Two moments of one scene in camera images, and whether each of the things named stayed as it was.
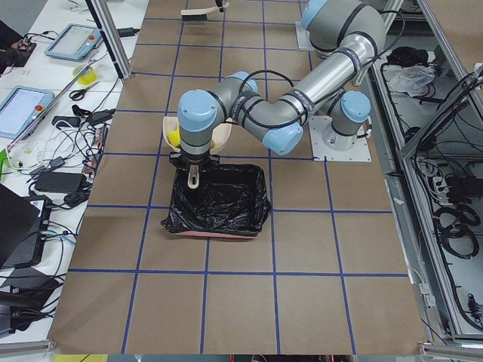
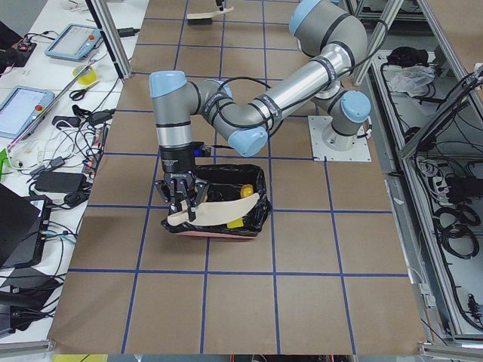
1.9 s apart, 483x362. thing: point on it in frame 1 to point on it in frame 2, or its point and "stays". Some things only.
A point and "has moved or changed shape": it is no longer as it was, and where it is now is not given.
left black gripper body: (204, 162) to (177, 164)
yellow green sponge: (174, 138) has moved or changed shape
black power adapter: (60, 182) stays
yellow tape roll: (87, 80) stays
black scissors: (81, 93) stays
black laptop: (23, 222) stays
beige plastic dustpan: (220, 134) has moved or changed shape
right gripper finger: (219, 4) stays
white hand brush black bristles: (200, 14) has moved or changed shape
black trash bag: (210, 197) stays
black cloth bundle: (404, 56) stays
